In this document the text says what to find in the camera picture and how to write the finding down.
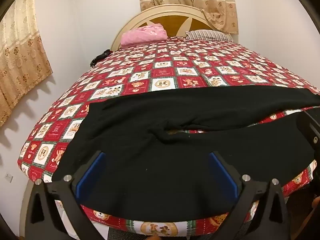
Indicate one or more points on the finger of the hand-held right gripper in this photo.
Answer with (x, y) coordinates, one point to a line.
(308, 130)

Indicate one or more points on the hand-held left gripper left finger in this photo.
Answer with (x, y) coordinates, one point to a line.
(91, 173)

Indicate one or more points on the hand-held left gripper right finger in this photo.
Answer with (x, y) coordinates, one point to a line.
(223, 175)

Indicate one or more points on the black pants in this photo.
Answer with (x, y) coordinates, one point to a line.
(160, 162)

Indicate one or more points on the cream bed footboard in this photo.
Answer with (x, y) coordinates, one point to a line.
(25, 205)

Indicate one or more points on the black bundled item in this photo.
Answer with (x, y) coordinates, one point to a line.
(100, 56)

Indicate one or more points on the red bear-print bed blanket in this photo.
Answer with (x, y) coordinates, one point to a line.
(162, 72)

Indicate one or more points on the striped pillow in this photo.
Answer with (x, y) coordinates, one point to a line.
(208, 35)

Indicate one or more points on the pink pillow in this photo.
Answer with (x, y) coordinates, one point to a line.
(143, 33)

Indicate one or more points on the cream wooden headboard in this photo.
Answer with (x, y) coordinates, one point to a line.
(172, 20)

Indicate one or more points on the white wall socket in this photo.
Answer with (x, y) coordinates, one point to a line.
(9, 177)

